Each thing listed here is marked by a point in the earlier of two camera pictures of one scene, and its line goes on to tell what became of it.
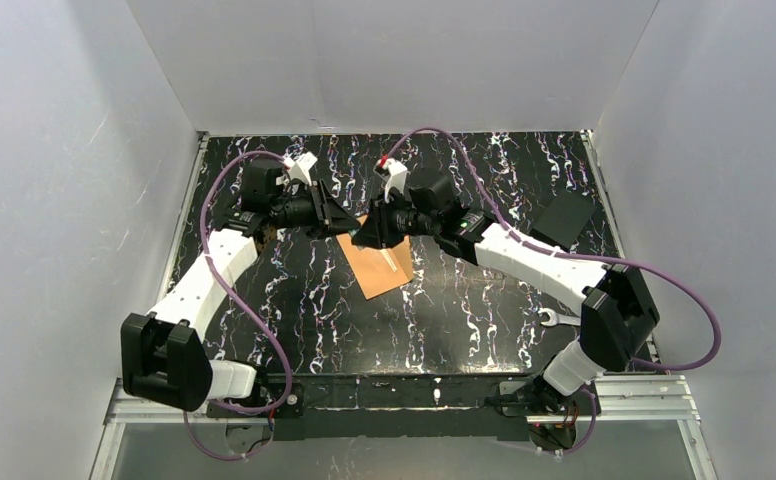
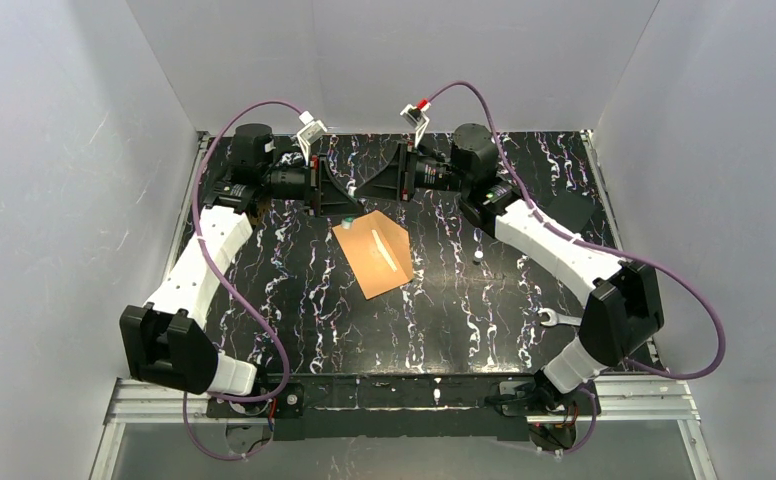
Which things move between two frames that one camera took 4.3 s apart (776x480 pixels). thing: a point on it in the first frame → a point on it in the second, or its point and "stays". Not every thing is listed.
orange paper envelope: x=378 y=270 stays
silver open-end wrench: x=557 y=318 stays
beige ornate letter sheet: x=389 y=258 stays
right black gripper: x=387 y=223 → x=408 y=172
